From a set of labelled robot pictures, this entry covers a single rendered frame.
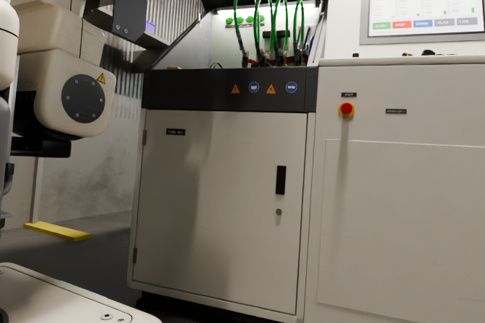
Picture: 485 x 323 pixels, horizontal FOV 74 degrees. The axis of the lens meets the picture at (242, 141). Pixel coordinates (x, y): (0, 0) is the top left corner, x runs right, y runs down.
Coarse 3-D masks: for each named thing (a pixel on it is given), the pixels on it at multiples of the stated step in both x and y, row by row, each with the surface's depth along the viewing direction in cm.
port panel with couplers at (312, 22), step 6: (306, 18) 166; (312, 18) 165; (318, 18) 164; (300, 24) 167; (306, 24) 166; (312, 24) 165; (300, 30) 166; (306, 30) 166; (312, 30) 165; (300, 36) 167; (312, 36) 165; (306, 42) 166; (312, 42) 165
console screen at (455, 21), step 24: (384, 0) 133; (408, 0) 130; (432, 0) 127; (456, 0) 124; (480, 0) 122; (360, 24) 133; (384, 24) 130; (408, 24) 127; (432, 24) 124; (456, 24) 122; (480, 24) 119
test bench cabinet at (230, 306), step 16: (144, 112) 130; (288, 112) 114; (144, 128) 130; (304, 176) 111; (304, 192) 109; (304, 208) 108; (304, 224) 108; (304, 240) 108; (128, 256) 128; (304, 256) 108; (128, 272) 127; (304, 272) 107; (144, 288) 125; (160, 288) 123; (304, 288) 107; (144, 304) 125; (176, 304) 128; (192, 304) 126; (208, 304) 117; (224, 304) 115; (240, 304) 113; (304, 304) 107; (240, 320) 120; (256, 320) 118; (272, 320) 116; (288, 320) 108
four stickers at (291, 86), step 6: (234, 84) 119; (240, 84) 118; (252, 84) 117; (258, 84) 116; (270, 84) 115; (276, 84) 114; (288, 84) 113; (294, 84) 112; (234, 90) 119; (252, 90) 116; (258, 90) 116; (270, 90) 114; (288, 90) 112; (294, 90) 112
